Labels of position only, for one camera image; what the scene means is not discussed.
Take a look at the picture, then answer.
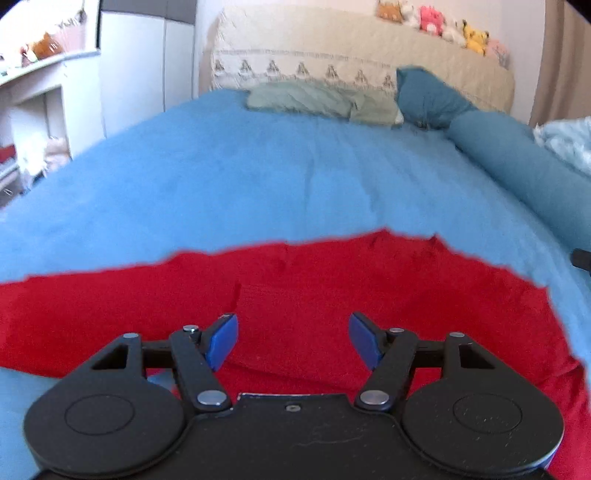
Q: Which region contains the beige curtain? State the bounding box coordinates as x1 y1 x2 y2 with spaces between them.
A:
530 1 591 126

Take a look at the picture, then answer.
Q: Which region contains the white shelf unit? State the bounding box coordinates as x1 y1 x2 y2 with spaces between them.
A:
0 8 105 209

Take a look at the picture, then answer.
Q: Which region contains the beige quilted headboard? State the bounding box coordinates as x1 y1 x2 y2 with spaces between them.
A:
211 5 515 113

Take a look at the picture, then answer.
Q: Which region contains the blue bed sheet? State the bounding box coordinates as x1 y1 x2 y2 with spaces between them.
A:
1 90 590 479

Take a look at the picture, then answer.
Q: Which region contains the brown plush toy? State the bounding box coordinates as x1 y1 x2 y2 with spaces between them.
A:
376 0 404 23

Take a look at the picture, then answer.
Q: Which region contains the teal duvet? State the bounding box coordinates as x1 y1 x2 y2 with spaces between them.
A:
447 110 590 250

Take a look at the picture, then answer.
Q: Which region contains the red knit sweater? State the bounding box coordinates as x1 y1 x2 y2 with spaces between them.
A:
1 230 590 479

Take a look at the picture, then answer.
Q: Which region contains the yellow pikachu plush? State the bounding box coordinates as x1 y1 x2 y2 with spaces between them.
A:
463 20 490 56

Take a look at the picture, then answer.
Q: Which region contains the pale pink plush toy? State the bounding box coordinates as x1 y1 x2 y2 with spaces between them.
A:
485 39 510 69

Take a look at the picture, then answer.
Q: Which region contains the white small plush toy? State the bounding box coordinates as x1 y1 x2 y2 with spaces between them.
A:
442 19 467 48

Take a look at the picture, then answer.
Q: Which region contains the white wardrobe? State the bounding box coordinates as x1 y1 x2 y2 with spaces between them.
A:
97 0 197 137

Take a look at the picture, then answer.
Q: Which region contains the green pillow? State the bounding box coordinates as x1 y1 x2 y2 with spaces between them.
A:
246 80 405 127

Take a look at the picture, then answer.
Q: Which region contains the teal pillow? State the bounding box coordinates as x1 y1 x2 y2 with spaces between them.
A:
396 66 478 130

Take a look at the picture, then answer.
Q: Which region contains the brown teddy bear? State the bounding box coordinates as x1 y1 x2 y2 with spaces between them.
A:
30 32 64 61

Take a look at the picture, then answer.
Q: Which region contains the light blue blanket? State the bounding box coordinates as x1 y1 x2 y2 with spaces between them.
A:
533 116 591 176

